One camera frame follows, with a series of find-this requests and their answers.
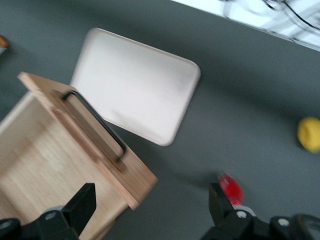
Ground wooden drawer with handle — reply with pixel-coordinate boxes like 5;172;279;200
0;71;159;240

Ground black cable at table edge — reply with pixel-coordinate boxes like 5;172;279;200
219;0;320;31

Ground red snack box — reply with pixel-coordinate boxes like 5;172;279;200
0;34;11;55

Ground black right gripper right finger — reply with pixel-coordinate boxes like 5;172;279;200
199;182;258;240

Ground red plastic bottle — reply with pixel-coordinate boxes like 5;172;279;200
216;171;245;208

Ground yellow lemon toy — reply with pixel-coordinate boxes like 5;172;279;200
297;116;320;153

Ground cream rectangular tray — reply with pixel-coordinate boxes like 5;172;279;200
69;27;202;147

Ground black metal drawer handle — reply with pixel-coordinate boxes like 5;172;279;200
61;90;127;161

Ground wooden drawer cabinet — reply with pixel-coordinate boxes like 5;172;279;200
81;214;119;240

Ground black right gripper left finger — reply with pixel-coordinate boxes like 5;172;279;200
37;182;98;240

